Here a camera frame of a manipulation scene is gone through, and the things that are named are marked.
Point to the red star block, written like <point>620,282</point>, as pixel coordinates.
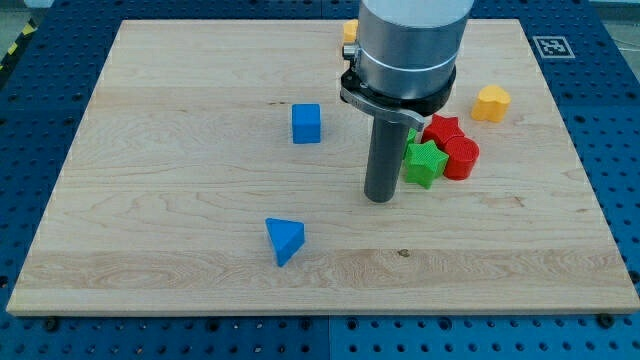
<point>441,130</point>

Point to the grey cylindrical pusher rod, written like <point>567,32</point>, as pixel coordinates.
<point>386,151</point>

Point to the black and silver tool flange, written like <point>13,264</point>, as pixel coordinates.
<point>408,112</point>

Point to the white fiducial marker tag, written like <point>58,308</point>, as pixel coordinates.
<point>553,47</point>

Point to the red cylinder block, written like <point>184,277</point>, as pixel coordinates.
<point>463,153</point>

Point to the blue cube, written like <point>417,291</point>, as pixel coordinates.
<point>306,123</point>

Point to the yellow block behind arm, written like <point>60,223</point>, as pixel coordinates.
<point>350,28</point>

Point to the green block behind rod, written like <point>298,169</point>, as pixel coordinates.
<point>409,140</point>

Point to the blue triangle block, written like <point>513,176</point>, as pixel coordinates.
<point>286,237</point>

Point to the green star block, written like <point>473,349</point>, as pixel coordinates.
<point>424,163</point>

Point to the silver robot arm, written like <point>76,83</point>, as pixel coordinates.
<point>402,67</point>

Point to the yellow heart block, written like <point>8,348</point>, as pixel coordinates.
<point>491,104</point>

